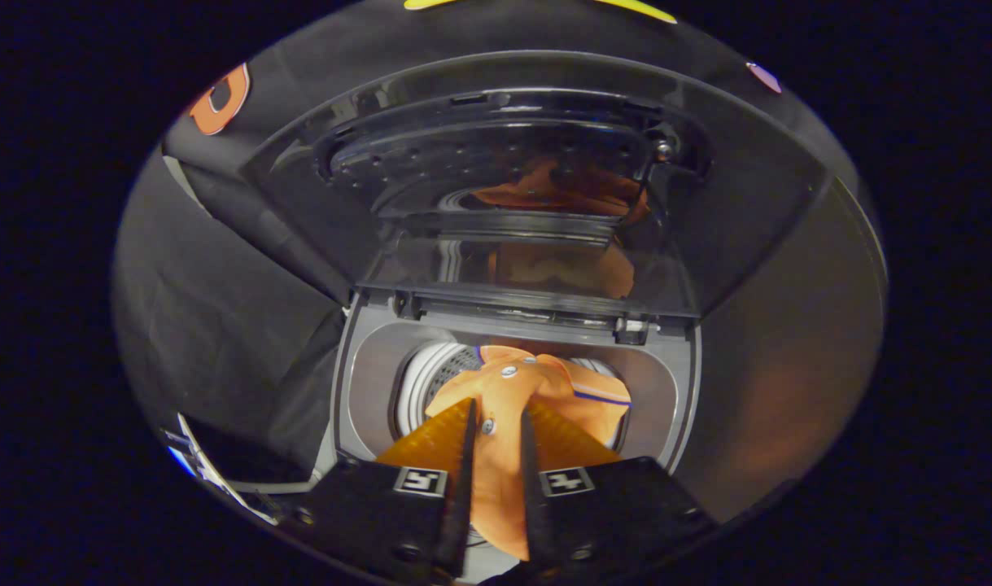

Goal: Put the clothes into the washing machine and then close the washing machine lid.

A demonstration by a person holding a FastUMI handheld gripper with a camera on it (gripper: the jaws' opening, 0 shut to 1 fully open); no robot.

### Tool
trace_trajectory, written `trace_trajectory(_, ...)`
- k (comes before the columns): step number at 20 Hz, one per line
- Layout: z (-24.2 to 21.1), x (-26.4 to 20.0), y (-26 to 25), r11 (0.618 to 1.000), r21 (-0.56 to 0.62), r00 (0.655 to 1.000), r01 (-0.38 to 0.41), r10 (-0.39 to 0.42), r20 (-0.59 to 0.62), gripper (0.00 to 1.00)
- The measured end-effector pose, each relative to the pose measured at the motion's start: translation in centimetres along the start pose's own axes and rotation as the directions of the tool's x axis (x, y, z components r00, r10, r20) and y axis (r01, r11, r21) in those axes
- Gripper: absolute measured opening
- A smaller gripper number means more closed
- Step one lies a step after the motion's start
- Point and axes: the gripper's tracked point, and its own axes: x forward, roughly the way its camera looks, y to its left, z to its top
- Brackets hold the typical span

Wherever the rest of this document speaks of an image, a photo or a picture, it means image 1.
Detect orange polo shirt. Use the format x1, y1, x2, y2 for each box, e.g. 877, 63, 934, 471
425, 345, 631, 562

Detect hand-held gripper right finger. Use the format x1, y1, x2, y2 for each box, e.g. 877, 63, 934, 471
518, 403, 718, 575

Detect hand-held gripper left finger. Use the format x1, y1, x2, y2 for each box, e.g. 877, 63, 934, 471
280, 397, 479, 580

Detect dark washing machine lid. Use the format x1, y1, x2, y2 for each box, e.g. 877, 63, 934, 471
242, 50, 830, 323

